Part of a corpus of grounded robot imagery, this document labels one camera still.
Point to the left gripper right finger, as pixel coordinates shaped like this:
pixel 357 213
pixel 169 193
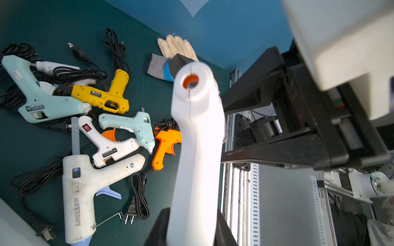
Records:
pixel 319 132

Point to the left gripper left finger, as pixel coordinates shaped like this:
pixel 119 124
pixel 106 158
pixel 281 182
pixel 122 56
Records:
pixel 158 234

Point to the white glue gun red switch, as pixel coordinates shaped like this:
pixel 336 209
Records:
pixel 108 151

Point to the small mint glue gun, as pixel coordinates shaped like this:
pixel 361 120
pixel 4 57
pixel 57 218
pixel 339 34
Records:
pixel 140 125

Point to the white glue gun orange trigger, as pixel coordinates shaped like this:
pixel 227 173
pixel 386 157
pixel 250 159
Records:
pixel 197 108

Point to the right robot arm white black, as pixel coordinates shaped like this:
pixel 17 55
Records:
pixel 264 129

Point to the large white Greeler glue gun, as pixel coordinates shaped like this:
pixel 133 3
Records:
pixel 81 182

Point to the white plastic storage box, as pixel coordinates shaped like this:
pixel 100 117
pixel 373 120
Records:
pixel 15 231

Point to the yellow glue gun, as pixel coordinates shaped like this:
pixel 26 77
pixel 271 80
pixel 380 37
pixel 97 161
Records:
pixel 111 101

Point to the mint glue gun at back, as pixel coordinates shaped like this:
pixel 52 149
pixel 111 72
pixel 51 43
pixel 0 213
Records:
pixel 40 106

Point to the beige work glove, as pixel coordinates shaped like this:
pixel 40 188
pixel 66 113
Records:
pixel 174 45

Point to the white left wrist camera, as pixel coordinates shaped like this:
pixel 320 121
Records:
pixel 348 42

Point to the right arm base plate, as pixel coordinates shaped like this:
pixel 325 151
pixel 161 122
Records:
pixel 242 132

